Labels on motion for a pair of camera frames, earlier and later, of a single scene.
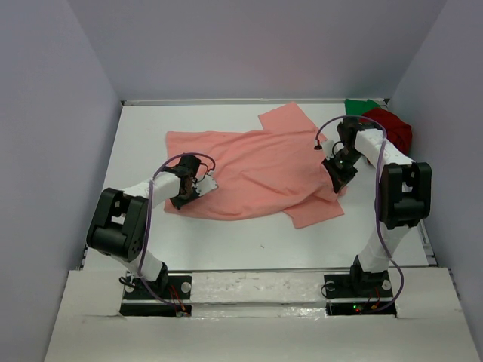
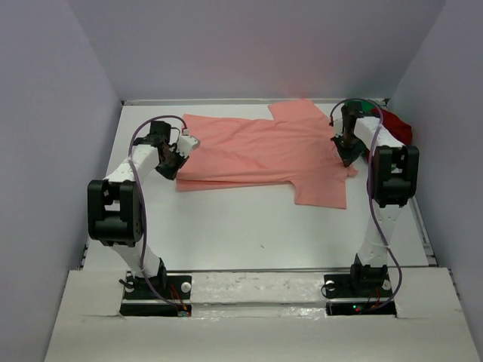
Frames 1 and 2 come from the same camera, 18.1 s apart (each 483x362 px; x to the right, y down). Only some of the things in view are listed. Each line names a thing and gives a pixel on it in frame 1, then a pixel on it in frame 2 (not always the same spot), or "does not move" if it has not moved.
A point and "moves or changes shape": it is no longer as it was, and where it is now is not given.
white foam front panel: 263,317 does not move
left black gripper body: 191,194 -> 174,161
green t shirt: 358,107 does not move
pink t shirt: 275,170 moves or changes shape
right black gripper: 345,178 -> 349,157
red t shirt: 398,132 does not move
